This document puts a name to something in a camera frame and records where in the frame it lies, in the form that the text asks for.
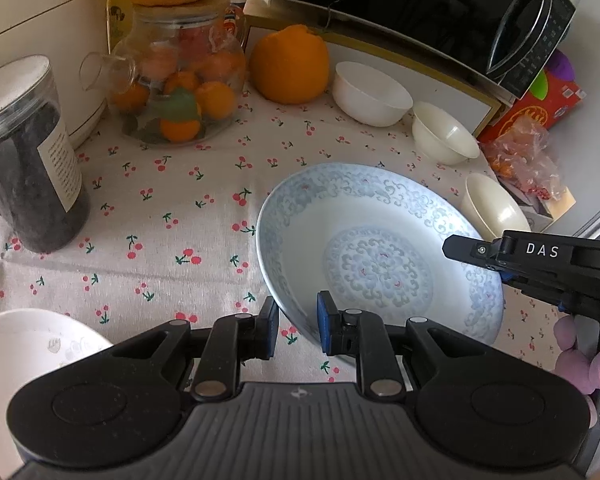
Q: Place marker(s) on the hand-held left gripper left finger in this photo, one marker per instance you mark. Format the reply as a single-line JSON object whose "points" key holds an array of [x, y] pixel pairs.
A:
{"points": [[269, 327]]}

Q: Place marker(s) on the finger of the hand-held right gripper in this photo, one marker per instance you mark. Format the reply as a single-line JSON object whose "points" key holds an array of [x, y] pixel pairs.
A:
{"points": [[472, 250], [535, 287]]}

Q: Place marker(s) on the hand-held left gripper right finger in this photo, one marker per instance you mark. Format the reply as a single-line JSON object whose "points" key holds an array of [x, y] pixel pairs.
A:
{"points": [[325, 325]]}

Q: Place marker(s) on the cream bowl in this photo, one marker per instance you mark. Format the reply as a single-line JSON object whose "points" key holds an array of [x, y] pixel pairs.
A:
{"points": [[442, 135], [490, 205]]}

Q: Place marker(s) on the blue patterned plate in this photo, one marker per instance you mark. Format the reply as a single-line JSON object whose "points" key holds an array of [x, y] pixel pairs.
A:
{"points": [[380, 220]]}

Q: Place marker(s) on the white bowl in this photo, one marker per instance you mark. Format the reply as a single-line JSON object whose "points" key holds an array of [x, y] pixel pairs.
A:
{"points": [[370, 95]]}

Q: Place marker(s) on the white plate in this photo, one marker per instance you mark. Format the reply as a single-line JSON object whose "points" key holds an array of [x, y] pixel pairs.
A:
{"points": [[10, 360]]}

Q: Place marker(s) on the person's right hand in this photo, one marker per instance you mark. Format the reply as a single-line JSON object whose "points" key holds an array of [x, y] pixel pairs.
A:
{"points": [[575, 370]]}

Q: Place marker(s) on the grey cardboard carton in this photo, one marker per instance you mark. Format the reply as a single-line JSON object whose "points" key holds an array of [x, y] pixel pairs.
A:
{"points": [[560, 205]]}

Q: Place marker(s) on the clear plastic bag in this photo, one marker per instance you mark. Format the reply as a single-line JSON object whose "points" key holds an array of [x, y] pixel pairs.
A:
{"points": [[520, 160]]}

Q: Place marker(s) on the red printed box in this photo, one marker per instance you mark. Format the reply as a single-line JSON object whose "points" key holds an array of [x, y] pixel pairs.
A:
{"points": [[555, 105]]}

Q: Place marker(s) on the cherry print tablecloth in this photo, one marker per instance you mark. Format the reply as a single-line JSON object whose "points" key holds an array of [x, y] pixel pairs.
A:
{"points": [[180, 185]]}

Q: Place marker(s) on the green plastic object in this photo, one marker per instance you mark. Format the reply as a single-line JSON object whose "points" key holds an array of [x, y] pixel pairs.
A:
{"points": [[540, 85]]}

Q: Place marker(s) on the purple object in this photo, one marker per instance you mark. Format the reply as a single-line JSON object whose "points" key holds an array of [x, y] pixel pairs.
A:
{"points": [[562, 66]]}

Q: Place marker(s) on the pile of small oranges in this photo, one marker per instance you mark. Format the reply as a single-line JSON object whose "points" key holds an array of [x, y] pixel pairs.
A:
{"points": [[215, 97]]}

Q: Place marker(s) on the black microwave oven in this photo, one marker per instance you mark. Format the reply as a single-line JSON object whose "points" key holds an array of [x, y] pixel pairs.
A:
{"points": [[405, 5]]}

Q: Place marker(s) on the clear jar with dark contents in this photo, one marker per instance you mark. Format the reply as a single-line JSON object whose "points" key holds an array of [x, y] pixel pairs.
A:
{"points": [[15, 185]]}

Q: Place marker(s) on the glass jar with spout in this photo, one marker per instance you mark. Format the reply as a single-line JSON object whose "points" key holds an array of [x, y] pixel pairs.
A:
{"points": [[155, 35]]}

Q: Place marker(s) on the yellow printed carton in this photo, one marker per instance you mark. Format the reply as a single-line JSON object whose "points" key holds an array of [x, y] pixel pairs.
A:
{"points": [[120, 15]]}

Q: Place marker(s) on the white appliance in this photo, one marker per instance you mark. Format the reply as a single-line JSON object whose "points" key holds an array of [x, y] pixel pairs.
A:
{"points": [[30, 20]]}

